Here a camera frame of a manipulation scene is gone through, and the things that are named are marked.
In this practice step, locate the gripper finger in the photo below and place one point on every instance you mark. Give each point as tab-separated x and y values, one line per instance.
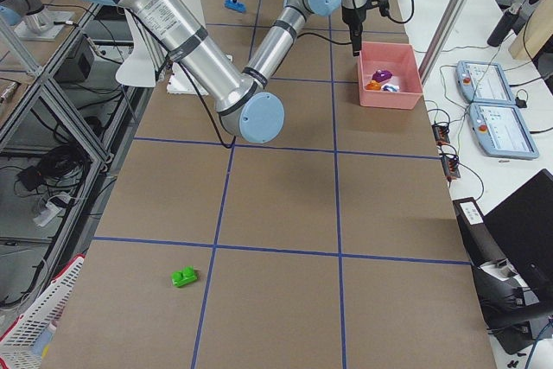
355	39

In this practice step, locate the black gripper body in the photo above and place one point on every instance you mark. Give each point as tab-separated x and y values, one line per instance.
350	17

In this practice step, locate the long blue block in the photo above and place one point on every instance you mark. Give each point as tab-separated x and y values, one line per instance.
235	5

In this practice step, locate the purple block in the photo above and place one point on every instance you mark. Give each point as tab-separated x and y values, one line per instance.
382	76

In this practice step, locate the orange block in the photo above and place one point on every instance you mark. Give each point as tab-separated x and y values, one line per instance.
373	85

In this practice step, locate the small blue block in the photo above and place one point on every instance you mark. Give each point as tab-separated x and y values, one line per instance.
390	88

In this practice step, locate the pink plastic box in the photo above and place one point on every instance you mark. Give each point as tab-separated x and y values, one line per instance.
398	58

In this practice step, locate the upper teach pendant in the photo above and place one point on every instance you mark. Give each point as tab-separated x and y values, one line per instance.
483	82

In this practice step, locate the teach pendant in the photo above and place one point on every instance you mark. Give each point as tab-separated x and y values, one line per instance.
501	132
483	82

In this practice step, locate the black water bottle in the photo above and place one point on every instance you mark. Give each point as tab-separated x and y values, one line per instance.
510	20

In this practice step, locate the lower teach pendant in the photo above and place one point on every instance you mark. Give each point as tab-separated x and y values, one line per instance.
501	132

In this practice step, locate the black laptop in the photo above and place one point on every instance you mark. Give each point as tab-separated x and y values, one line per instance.
510	250

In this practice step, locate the green block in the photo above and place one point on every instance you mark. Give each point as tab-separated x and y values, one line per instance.
183	277

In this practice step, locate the white plastic basket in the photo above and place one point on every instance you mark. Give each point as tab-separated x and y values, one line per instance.
27	340

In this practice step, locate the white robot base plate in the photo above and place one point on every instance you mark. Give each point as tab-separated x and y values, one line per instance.
144	67

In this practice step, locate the aluminium frame post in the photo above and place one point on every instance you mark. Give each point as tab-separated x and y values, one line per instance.
438	41

